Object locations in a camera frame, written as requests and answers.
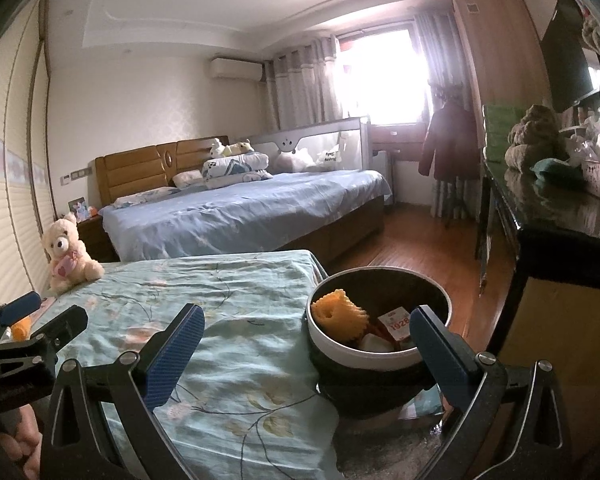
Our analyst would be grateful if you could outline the teal cloth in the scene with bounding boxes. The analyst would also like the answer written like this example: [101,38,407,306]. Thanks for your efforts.
[530,157,583,188]

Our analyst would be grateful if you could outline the white rimmed waste bin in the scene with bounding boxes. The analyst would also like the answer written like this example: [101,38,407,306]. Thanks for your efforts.
[305,266,453,418]

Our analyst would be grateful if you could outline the orange ridged plastic toy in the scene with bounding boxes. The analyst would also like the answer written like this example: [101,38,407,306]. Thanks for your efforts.
[310,287,368,345]

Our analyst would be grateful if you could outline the small wooden desk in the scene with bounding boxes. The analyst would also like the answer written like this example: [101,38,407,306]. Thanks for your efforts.
[370,122,428,161]

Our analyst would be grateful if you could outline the dark wooden nightstand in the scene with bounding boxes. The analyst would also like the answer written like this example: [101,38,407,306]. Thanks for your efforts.
[76,217,116,263]

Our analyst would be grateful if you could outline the white foam pad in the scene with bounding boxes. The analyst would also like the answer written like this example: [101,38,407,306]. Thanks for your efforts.
[357,332,396,353]

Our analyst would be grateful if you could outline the white air conditioner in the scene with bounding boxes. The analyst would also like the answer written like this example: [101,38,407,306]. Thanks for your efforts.
[210,57,263,82]

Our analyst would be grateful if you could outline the flat patterned pillow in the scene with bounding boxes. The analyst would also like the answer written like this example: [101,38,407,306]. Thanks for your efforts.
[112,187,181,208]

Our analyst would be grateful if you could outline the folded blue white quilt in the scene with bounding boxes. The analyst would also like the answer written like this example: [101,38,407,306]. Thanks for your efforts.
[201,151,275,190]

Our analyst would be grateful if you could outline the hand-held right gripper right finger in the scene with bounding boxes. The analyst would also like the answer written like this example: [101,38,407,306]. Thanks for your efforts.
[409,304,573,480]

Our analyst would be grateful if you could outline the blue sheet bed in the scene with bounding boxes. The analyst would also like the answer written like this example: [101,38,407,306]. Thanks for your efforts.
[100,169,393,266]

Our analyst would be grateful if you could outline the wooden headboard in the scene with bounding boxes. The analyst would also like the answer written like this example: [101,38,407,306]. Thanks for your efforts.
[94,135,231,206]

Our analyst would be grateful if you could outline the brown plush toy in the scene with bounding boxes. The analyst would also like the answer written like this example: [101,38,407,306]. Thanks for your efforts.
[505,104,571,171]

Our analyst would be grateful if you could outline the green box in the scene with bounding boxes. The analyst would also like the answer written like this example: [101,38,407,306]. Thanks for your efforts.
[481,102,518,158]

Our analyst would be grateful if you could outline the cream sliding door wardrobe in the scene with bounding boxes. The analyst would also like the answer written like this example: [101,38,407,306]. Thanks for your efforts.
[0,0,56,311]

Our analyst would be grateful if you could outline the white and red carton box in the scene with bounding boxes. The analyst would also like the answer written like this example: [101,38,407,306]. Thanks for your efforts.
[377,307,415,343]

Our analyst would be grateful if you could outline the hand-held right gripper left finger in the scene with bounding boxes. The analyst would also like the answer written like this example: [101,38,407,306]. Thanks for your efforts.
[40,302,206,480]

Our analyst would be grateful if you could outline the dark hanging coat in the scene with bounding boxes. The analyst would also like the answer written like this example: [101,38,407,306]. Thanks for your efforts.
[418,87,481,181]

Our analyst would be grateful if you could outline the green floral bed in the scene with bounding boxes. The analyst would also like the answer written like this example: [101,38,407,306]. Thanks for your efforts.
[30,249,341,480]

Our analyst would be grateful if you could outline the bright window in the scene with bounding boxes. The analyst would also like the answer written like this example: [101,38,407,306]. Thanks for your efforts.
[336,27,428,126]

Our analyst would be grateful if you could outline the white pillow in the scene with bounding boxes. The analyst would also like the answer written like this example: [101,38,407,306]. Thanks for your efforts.
[172,170,206,190]

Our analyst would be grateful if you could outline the black television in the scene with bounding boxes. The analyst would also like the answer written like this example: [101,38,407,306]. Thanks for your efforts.
[539,0,598,113]

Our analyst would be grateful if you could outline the white stuffed bag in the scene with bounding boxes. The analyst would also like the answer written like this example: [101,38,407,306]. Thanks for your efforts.
[272,150,316,175]

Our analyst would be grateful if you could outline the grey patterned curtain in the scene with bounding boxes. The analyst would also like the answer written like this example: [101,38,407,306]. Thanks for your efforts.
[262,35,343,133]
[412,10,473,221]

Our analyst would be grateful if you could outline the grey bed guard rail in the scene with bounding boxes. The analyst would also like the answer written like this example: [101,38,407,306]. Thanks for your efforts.
[245,116,372,173]

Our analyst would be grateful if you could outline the black glossy cabinet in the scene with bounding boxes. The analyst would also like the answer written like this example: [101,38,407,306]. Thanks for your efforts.
[475,155,600,321]

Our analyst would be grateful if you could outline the person's left hand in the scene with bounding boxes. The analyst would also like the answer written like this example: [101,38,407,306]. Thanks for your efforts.
[0,400,44,468]

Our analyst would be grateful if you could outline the cream teddy bear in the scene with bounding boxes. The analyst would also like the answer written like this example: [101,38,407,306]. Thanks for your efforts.
[41,211,106,296]

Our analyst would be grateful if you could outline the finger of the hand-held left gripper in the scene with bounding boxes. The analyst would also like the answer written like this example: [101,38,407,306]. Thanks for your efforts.
[0,290,42,331]
[10,305,90,361]

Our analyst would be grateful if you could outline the tall wooden cabinet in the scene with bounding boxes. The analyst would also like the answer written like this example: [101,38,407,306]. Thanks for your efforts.
[440,0,556,126]

